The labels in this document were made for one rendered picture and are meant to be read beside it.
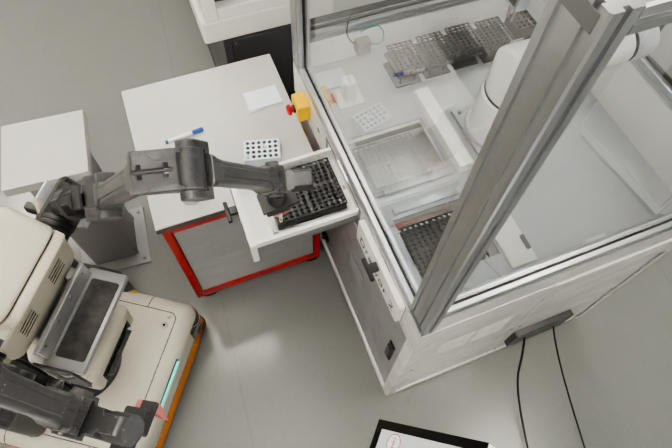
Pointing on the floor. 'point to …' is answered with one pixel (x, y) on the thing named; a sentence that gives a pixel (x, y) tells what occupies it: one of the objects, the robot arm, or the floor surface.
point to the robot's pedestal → (13, 153)
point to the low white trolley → (180, 105)
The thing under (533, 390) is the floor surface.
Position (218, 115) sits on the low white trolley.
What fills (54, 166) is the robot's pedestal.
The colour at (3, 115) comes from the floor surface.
